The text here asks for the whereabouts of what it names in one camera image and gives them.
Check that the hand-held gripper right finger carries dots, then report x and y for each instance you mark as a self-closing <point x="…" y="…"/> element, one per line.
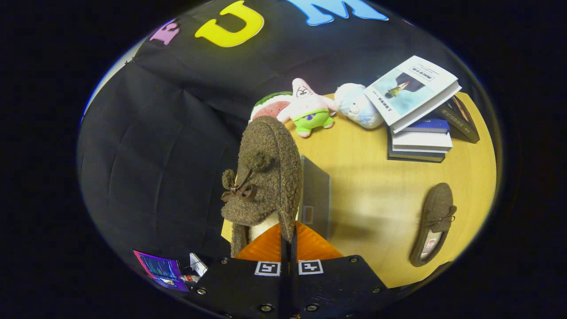
<point x="336" y="288"/>

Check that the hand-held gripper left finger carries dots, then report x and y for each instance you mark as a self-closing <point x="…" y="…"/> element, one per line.
<point x="248" y="288"/>

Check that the grey storage box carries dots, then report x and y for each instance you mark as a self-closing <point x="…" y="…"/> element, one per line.
<point x="316" y="195"/>

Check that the brown fuzzy shoe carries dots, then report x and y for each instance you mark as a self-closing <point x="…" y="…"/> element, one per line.
<point x="436" y="212"/>
<point x="270" y="177"/>

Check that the small white object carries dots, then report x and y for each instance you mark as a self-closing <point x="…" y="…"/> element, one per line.
<point x="198" y="264"/>

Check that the lit computer screen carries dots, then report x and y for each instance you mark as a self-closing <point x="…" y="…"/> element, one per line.
<point x="159" y="268"/>

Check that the dark cover book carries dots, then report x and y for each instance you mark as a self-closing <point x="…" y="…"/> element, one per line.
<point x="416" y="157"/>

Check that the black backdrop cloth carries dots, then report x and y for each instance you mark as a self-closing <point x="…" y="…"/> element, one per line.
<point x="155" y="155"/>

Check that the thick white book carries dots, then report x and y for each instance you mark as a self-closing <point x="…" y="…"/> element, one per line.
<point x="423" y="141"/>

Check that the pink starfish plush toy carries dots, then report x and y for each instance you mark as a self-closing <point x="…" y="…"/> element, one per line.
<point x="308" y="110"/>

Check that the white fluffy plush toy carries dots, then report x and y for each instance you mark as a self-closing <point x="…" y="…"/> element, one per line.
<point x="356" y="106"/>

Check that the watermelon slice plush toy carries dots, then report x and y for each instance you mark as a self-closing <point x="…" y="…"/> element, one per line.
<point x="270" y="106"/>

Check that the blue cover book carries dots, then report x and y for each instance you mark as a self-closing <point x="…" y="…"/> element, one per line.
<point x="427" y="125"/>

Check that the black leaning book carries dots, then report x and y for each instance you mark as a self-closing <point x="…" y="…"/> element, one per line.
<point x="460" y="119"/>

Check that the white picture cover book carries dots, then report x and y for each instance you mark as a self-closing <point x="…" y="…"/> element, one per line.
<point x="407" y="88"/>

